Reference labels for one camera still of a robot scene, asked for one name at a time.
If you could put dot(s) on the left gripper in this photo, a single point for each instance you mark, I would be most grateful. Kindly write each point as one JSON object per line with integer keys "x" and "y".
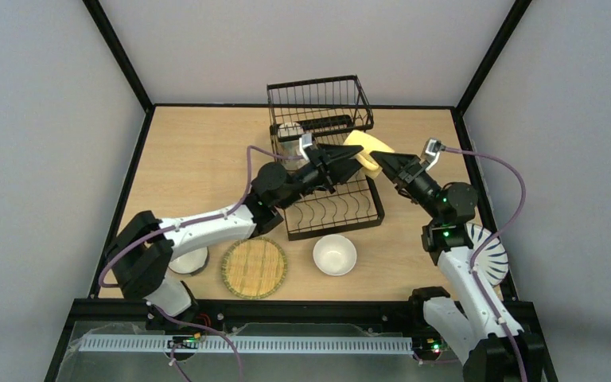
{"x": 321, "y": 167}

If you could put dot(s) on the left circuit board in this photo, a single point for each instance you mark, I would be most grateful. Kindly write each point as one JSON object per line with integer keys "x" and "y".
{"x": 183, "y": 342}

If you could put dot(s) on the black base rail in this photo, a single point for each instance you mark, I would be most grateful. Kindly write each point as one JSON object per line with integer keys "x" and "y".
{"x": 392, "y": 317}

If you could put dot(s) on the white ceramic bowl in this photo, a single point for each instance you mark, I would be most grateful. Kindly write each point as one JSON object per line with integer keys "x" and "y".
{"x": 334, "y": 255}

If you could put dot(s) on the clear glass cup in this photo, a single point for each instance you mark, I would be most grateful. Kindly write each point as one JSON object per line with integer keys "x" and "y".
{"x": 288, "y": 135}

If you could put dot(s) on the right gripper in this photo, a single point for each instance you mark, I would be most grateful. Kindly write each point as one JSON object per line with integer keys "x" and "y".
{"x": 407, "y": 173}

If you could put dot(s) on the round bamboo tray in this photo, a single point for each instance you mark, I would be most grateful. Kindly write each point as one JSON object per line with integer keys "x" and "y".
{"x": 254, "y": 269}

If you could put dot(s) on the white bowl dark rim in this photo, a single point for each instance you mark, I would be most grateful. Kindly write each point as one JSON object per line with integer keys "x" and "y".
{"x": 191, "y": 263}

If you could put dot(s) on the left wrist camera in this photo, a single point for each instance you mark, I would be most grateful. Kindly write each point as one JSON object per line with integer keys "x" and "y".
{"x": 305, "y": 141}

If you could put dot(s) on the circuit board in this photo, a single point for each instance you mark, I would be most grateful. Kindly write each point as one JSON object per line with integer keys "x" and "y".
{"x": 183, "y": 342}
{"x": 429, "y": 346}

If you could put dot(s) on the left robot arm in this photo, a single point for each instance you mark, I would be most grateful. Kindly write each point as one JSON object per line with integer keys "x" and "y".
{"x": 138, "y": 258}

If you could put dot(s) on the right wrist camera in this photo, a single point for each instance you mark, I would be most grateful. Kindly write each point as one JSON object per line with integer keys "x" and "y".
{"x": 431, "y": 153}

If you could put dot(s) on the right circuit board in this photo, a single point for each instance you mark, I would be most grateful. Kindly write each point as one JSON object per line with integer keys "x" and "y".
{"x": 429, "y": 346}

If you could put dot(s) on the white slotted cable duct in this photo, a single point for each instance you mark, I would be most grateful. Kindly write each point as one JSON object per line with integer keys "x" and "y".
{"x": 133, "y": 343}

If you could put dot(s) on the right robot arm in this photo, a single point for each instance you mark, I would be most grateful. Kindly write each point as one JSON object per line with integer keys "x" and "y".
{"x": 485, "y": 337}

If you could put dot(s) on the yellow mug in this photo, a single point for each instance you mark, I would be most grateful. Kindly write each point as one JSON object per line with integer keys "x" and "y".
{"x": 369, "y": 143}

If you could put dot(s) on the black wire dish rack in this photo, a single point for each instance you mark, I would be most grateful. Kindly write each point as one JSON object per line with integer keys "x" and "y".
{"x": 309, "y": 121}

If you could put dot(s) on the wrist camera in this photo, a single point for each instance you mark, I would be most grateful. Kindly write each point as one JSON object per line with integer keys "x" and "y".
{"x": 431, "y": 153}
{"x": 305, "y": 141}

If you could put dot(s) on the blue striped white plate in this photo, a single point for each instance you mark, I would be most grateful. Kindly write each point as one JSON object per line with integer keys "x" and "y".
{"x": 493, "y": 259}

